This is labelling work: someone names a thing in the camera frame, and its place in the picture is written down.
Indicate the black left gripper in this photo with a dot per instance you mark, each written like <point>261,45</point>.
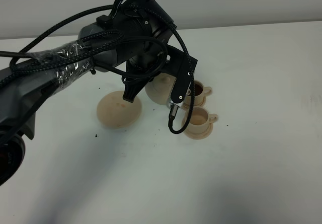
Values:
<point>146,63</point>

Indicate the beige teapot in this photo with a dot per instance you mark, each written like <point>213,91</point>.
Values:
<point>161,87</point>

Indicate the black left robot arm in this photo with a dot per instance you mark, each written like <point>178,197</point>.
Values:
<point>130,41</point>

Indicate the beige teapot saucer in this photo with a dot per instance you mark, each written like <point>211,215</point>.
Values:
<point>114,112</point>

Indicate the beige far cup saucer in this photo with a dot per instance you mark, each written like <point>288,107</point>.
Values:
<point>199,101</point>

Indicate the beige cup saucer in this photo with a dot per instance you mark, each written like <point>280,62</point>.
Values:
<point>199,101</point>
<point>198,130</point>

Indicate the beige far teacup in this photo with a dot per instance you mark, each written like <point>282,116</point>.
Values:
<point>200,90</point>

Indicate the beige teacup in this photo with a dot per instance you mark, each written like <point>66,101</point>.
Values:
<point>200,90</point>
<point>201,122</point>

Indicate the beige near teacup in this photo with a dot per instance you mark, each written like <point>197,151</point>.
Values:
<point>201,122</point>

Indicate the beige near cup saucer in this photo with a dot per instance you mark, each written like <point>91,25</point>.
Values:
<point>198,130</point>

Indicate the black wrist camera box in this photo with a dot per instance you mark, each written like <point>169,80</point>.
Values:
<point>179,67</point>

